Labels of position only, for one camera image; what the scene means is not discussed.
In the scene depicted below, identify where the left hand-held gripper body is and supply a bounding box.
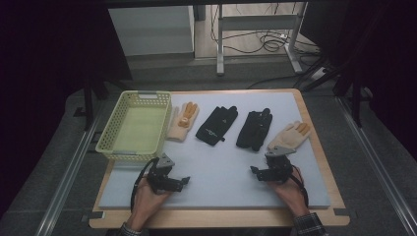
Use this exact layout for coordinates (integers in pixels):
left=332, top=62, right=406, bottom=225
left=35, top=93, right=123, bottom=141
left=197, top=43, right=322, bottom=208
left=147, top=152, right=176, bottom=195

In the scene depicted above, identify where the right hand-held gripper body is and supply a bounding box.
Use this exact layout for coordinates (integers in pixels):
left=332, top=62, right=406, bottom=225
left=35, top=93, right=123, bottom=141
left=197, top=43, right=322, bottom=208
left=264, top=146, right=296, bottom=183

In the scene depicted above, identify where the beige glove with orange fingers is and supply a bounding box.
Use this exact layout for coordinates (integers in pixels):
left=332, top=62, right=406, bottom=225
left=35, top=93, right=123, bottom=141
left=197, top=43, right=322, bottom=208
left=267, top=120, right=312, bottom=151
left=166, top=101, right=201, bottom=143

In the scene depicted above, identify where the plain black glove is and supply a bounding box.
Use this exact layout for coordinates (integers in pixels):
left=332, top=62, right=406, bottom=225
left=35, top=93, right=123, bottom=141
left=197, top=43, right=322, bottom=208
left=235, top=107, right=273, bottom=152

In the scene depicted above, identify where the yellow-green plastic basket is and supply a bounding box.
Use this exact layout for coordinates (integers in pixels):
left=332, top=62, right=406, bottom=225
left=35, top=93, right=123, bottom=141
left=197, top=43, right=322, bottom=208
left=94, top=90, right=173, bottom=162

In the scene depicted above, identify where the black glove with small logo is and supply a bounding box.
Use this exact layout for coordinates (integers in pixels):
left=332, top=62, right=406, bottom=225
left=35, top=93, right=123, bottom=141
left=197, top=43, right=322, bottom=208
left=195, top=105, right=239, bottom=147

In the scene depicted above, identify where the person's left hand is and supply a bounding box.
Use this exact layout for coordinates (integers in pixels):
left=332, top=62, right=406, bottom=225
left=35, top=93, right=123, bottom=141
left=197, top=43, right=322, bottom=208
left=126, top=178, right=172, bottom=232

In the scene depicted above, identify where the person's right hand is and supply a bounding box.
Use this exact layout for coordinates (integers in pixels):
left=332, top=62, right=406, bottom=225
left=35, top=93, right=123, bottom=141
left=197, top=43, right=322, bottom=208
left=267, top=165, right=311, bottom=218

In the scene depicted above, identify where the white foam mat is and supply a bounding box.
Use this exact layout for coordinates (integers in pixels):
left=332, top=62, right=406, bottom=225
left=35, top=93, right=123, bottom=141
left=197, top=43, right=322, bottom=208
left=97, top=91, right=331, bottom=210

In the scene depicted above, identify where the wooden table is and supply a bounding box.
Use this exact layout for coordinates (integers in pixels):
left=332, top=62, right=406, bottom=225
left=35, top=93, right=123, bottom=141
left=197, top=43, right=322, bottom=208
left=89, top=88, right=351, bottom=230

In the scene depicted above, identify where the white power strip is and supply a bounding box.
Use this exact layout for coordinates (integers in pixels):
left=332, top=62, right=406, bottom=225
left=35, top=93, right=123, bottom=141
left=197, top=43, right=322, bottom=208
left=310, top=66, right=328, bottom=82

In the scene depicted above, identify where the black metal stand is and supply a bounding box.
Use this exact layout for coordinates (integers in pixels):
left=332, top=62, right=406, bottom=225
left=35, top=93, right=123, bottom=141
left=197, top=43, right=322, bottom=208
left=351, top=73, right=364, bottom=129
left=82, top=78, right=110, bottom=132

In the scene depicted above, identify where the white cabinet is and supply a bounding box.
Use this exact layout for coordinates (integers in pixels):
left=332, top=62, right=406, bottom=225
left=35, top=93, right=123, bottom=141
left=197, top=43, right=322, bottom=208
left=107, top=5, right=196, bottom=57

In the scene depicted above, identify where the dark curtain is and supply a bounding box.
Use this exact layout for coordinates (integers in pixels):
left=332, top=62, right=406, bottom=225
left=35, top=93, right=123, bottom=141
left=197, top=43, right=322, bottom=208
left=0, top=0, right=134, bottom=217
left=299, top=0, right=417, bottom=161

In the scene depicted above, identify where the left hand-held gripper black cable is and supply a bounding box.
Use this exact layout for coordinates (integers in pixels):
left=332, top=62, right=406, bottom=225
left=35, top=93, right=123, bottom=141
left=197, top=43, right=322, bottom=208
left=130, top=157, right=161, bottom=213

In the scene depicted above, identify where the aluminium rail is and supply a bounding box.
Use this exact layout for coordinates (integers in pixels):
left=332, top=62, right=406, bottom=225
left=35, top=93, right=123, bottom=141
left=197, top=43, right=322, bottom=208
left=334, top=95, right=417, bottom=236
left=34, top=106, right=103, bottom=236

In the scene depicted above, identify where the tangle of black floor cables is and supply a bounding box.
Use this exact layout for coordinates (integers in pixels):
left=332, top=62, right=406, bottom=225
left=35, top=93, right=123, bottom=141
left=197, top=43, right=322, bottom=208
left=210, top=2, right=322, bottom=56

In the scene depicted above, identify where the grey metal desk frame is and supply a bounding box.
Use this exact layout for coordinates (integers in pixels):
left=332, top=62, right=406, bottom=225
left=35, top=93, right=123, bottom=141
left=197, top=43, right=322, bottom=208
left=215, top=2, right=310, bottom=77

